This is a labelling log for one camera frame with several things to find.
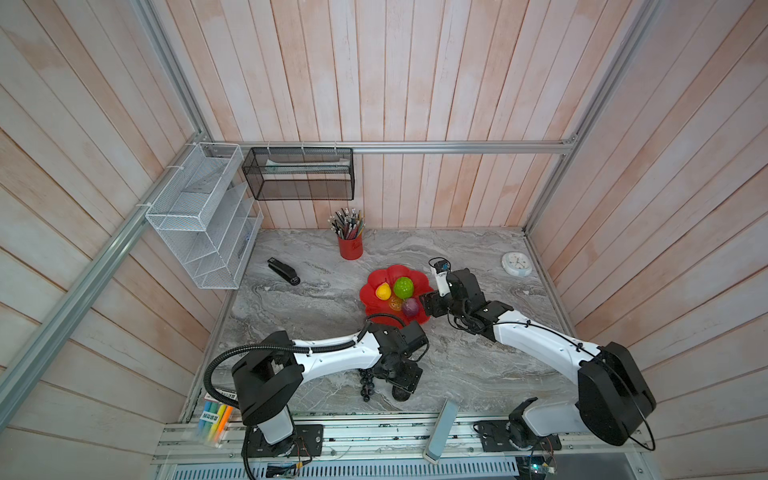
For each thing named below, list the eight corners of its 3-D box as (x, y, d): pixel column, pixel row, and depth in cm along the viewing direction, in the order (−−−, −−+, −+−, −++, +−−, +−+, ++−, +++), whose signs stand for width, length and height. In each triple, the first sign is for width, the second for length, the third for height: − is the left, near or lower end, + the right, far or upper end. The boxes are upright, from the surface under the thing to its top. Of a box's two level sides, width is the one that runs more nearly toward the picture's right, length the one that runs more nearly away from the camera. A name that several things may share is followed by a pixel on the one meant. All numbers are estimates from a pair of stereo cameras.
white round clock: (505, 277, 108) (508, 272, 106) (498, 257, 114) (501, 251, 112) (532, 277, 108) (536, 272, 106) (524, 257, 114) (527, 251, 112)
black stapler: (269, 267, 111) (266, 261, 108) (277, 261, 113) (274, 254, 110) (295, 287, 106) (292, 281, 103) (303, 280, 108) (301, 274, 105)
